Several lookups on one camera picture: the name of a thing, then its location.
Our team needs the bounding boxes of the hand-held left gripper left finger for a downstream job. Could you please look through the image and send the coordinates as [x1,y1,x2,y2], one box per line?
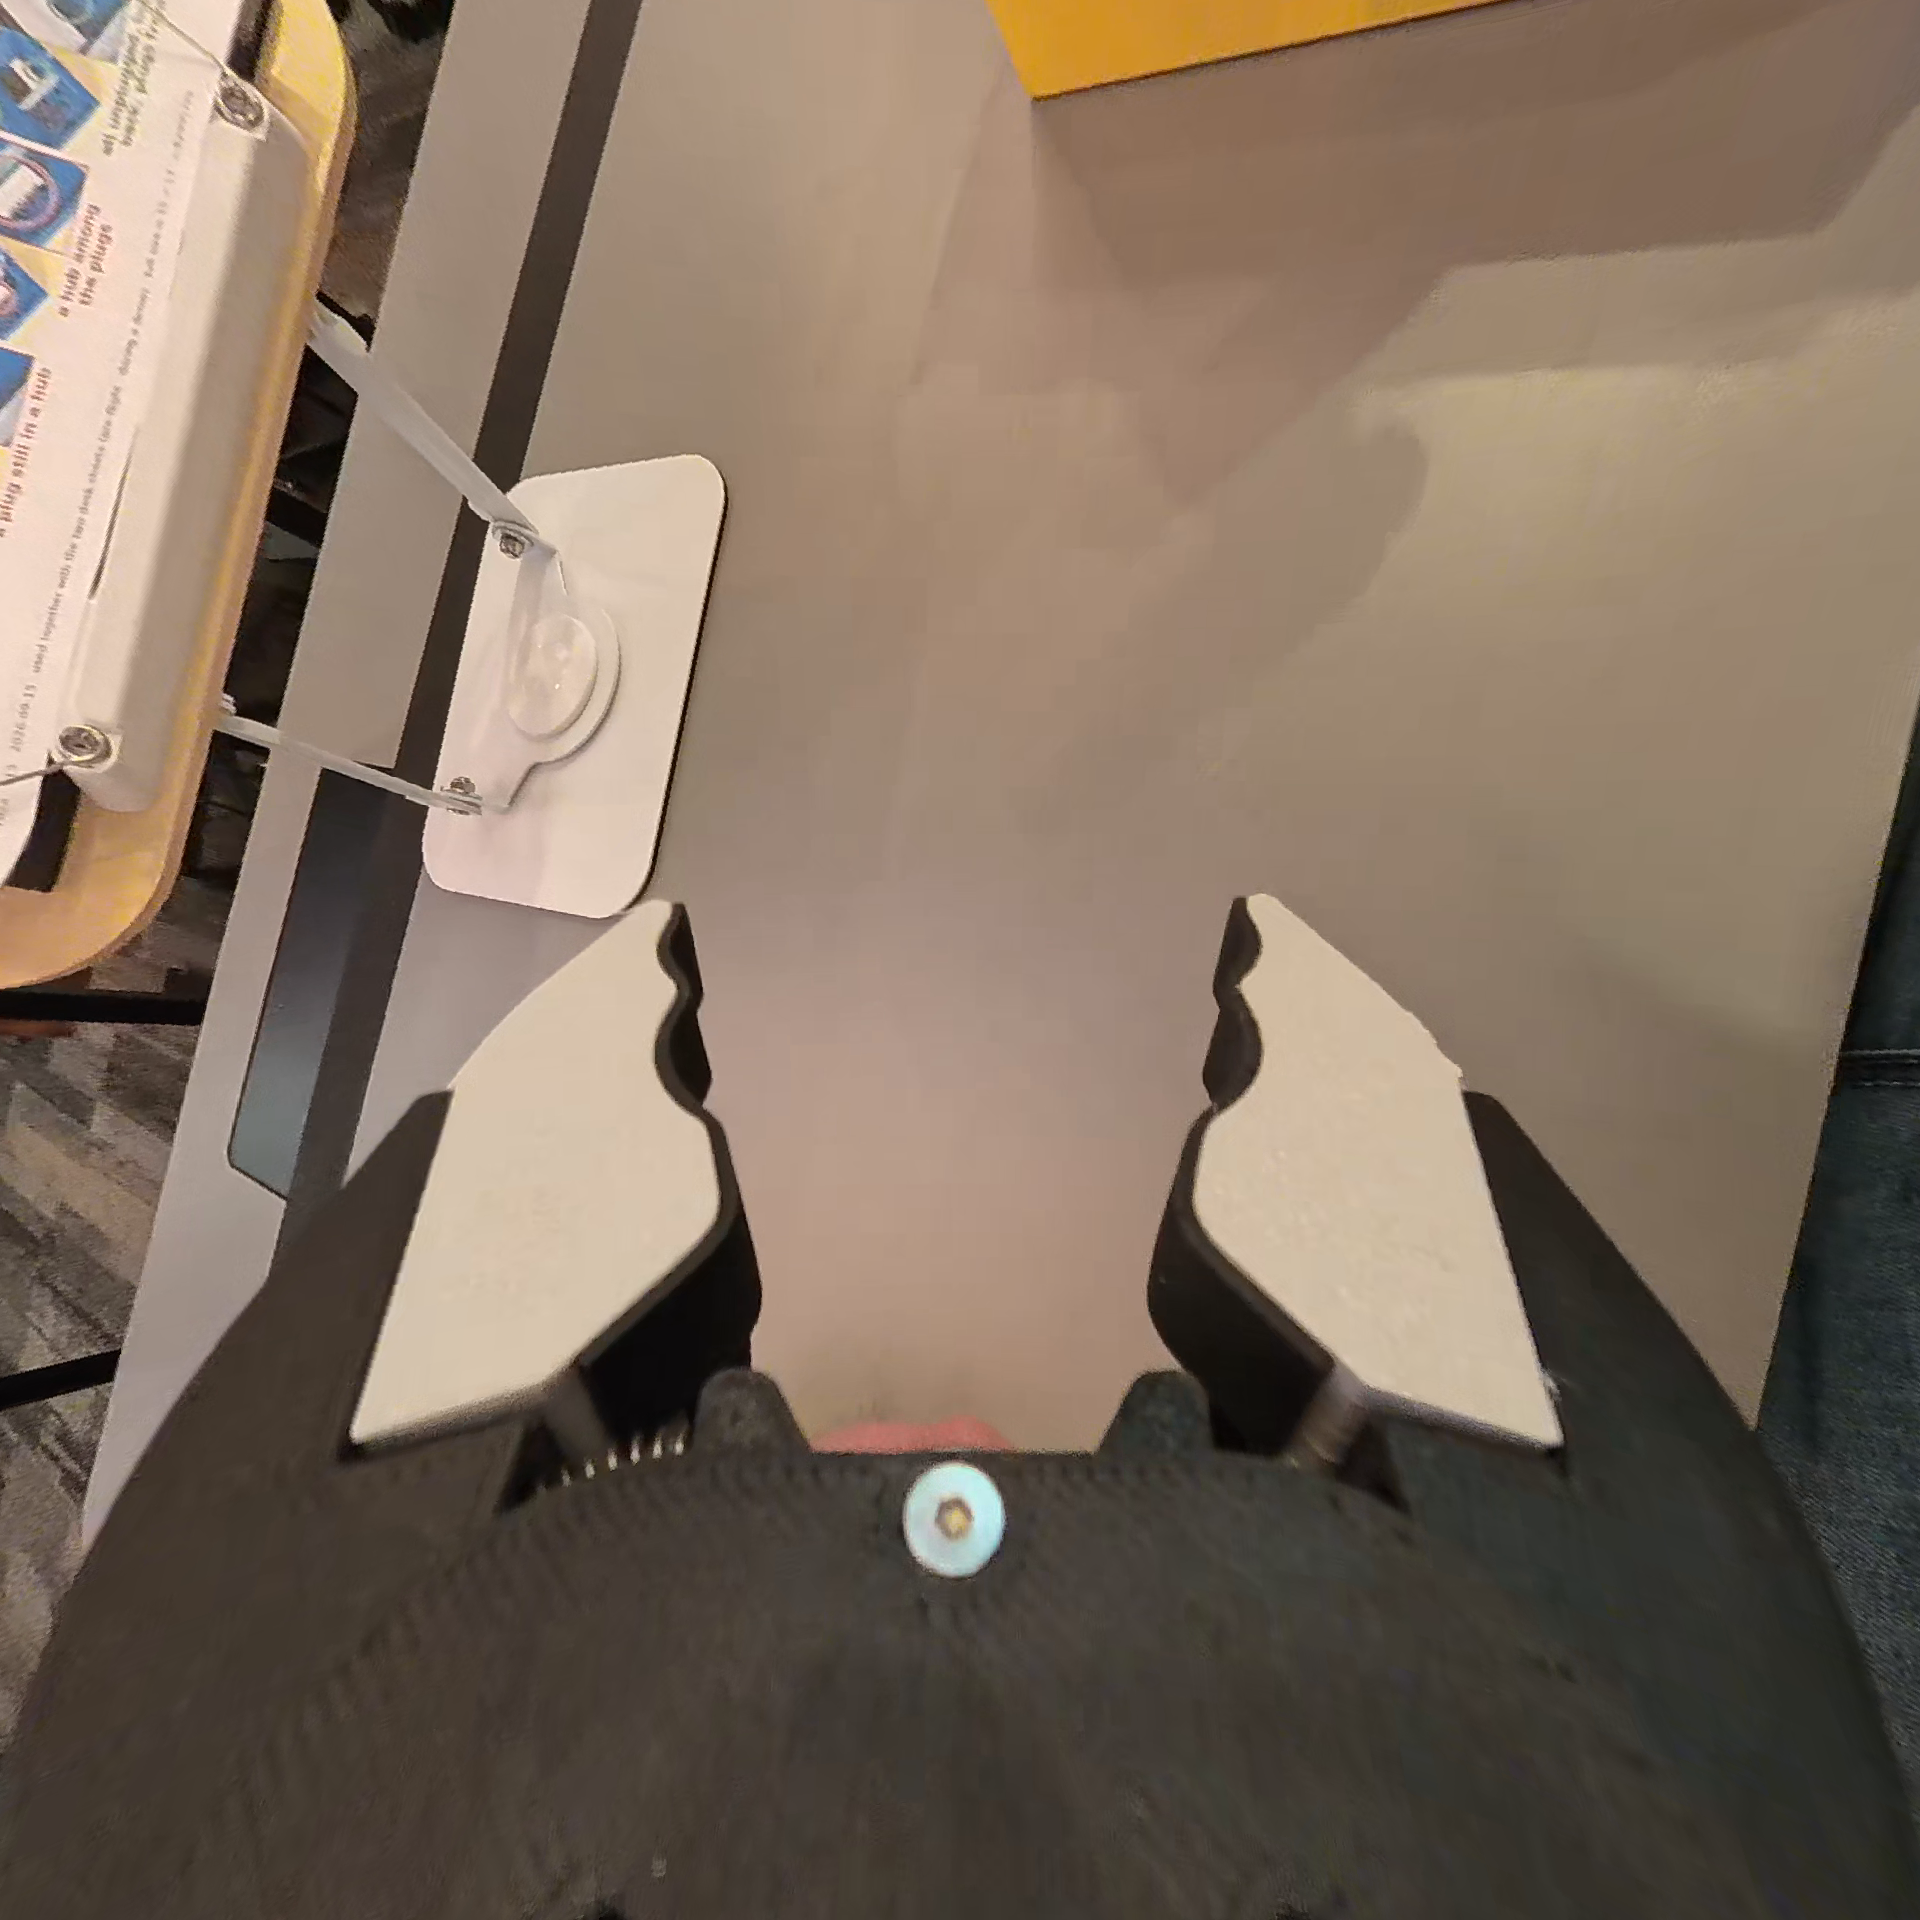
[345,900,760,1461]

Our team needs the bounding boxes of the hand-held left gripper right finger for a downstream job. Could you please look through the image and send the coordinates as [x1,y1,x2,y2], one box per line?
[1149,890,1571,1463]

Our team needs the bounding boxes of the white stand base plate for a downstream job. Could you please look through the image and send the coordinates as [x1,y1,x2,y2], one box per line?
[421,457,732,916]

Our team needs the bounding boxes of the person's legs in jeans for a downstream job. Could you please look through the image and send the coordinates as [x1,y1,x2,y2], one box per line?
[1756,721,1920,1683]

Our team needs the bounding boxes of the printed instruction sheet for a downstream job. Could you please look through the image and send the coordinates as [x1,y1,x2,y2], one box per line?
[0,0,320,836]

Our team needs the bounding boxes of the yellow plastic bin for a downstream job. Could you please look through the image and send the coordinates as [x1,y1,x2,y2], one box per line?
[992,0,1501,101]

